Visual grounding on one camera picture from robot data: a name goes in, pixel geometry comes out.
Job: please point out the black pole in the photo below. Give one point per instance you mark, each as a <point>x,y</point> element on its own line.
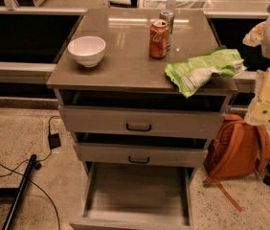
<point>20,192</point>

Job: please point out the grey drawer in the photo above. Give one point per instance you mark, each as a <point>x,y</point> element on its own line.
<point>141,150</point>
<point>144,114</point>
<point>135,197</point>

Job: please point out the grey middle drawer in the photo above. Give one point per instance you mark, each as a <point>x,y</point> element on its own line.
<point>141,150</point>

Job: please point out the orange backpack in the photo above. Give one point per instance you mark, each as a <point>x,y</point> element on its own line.
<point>237,150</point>

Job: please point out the silver soda can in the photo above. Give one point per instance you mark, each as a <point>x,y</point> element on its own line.
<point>168,15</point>

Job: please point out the orange soda can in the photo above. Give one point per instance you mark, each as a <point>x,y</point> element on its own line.
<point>158,38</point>

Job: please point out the white bowl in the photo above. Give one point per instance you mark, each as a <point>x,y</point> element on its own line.
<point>88,51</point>

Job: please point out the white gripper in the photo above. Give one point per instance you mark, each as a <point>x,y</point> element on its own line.
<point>259,112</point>

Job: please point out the grey drawer cabinet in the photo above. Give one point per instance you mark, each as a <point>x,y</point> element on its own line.
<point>127,66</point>

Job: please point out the grey bottom drawer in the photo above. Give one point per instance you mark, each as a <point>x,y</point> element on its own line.
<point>135,197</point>

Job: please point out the black power adapter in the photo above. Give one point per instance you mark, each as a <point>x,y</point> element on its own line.
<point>54,141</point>

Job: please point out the grey top drawer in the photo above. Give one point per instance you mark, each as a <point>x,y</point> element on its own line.
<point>144,114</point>

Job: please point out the green rice chip bag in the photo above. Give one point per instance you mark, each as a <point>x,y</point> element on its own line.
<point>192,73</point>

